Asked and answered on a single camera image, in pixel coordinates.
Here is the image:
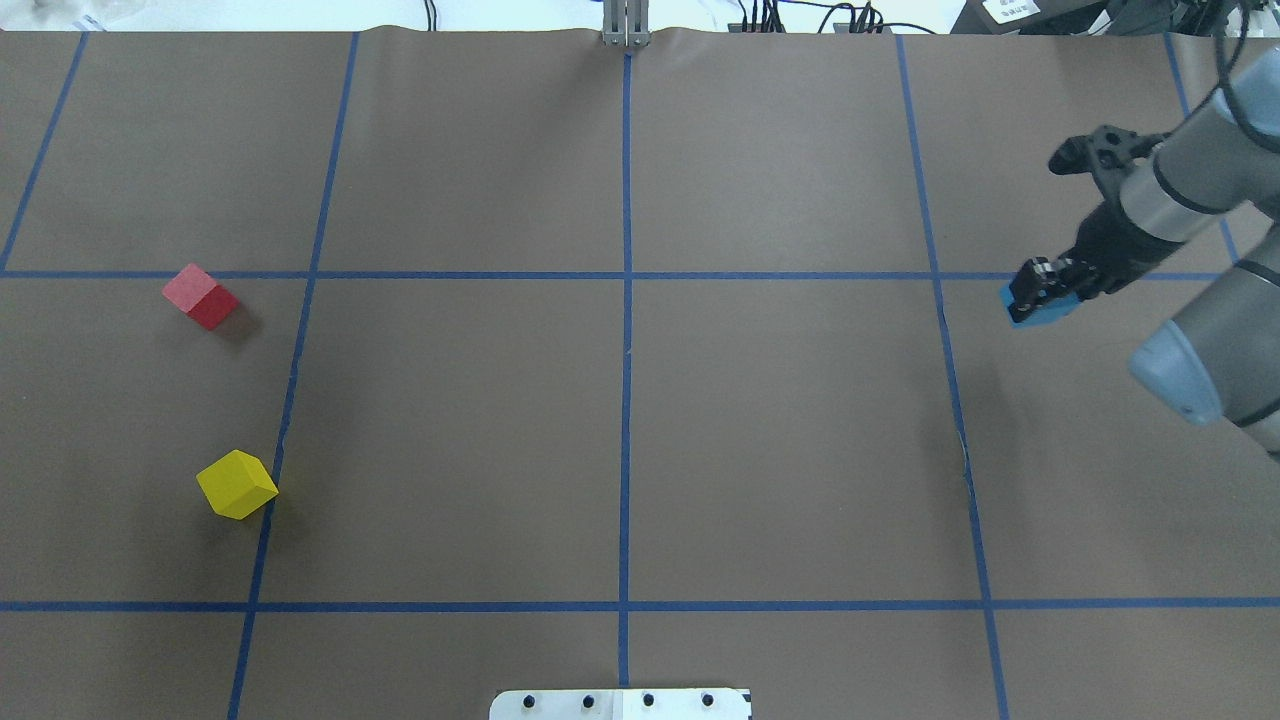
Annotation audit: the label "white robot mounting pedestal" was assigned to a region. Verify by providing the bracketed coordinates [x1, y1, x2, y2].
[488, 688, 754, 719]

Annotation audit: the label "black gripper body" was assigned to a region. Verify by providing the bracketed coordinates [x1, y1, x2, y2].
[1065, 202, 1172, 299]

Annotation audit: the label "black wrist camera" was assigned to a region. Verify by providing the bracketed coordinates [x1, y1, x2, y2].
[1046, 126, 1172, 204]

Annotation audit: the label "yellow wooden cube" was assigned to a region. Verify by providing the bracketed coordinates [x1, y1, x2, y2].
[195, 448, 279, 520]

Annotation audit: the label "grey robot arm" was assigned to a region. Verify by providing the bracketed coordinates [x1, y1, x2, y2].
[1000, 42, 1277, 459]

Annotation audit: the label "red wooden cube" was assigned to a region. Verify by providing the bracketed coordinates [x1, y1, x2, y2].
[163, 263, 241, 331]

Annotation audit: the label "blue tape grid lines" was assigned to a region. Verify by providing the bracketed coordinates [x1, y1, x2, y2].
[3, 28, 1277, 719]

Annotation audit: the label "blue wooden cube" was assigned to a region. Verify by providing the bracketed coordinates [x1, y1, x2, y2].
[1000, 284, 1082, 328]

